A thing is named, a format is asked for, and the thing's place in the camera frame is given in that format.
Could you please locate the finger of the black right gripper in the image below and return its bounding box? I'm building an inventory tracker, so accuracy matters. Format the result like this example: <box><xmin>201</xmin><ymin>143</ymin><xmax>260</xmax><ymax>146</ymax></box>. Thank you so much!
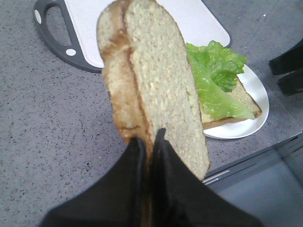
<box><xmin>269</xmin><ymin>40</ymin><xmax>303</xmax><ymax>75</ymax></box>
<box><xmin>278</xmin><ymin>70</ymin><xmax>303</xmax><ymax>96</ymax></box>

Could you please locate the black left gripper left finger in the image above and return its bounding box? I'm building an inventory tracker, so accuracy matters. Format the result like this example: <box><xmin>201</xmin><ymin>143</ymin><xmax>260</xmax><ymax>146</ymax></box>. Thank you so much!
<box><xmin>40</xmin><ymin>139</ymin><xmax>146</xmax><ymax>227</ymax></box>

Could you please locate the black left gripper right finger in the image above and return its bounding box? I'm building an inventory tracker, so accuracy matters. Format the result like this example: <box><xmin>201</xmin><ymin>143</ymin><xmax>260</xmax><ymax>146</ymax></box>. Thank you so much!
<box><xmin>151</xmin><ymin>129</ymin><xmax>263</xmax><ymax>227</ymax></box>

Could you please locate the green lettuce leaf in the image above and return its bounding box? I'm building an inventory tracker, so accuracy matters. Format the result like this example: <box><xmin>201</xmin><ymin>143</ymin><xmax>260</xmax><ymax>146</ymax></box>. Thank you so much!
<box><xmin>186</xmin><ymin>41</ymin><xmax>247</xmax><ymax>107</ymax></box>

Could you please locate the bread slice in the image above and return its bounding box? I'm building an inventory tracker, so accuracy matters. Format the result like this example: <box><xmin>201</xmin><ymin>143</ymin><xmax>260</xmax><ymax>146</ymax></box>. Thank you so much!
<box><xmin>201</xmin><ymin>79</ymin><xmax>262</xmax><ymax>129</ymax></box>
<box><xmin>97</xmin><ymin>0</ymin><xmax>210</xmax><ymax>179</ymax></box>

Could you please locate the white round plate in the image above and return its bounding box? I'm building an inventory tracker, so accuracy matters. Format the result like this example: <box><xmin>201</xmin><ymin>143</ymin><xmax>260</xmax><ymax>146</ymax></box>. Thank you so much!
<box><xmin>203</xmin><ymin>65</ymin><xmax>269</xmax><ymax>140</ymax></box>

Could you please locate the white cutting board grey rim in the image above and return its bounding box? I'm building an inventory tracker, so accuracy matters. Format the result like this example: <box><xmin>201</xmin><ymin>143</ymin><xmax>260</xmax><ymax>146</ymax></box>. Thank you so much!
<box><xmin>33</xmin><ymin>0</ymin><xmax>231</xmax><ymax>73</ymax></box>

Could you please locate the upper silver drawer handle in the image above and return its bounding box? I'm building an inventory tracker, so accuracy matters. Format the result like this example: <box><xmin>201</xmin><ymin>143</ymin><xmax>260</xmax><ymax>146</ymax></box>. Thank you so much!
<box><xmin>202</xmin><ymin>169</ymin><xmax>230</xmax><ymax>185</ymax></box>

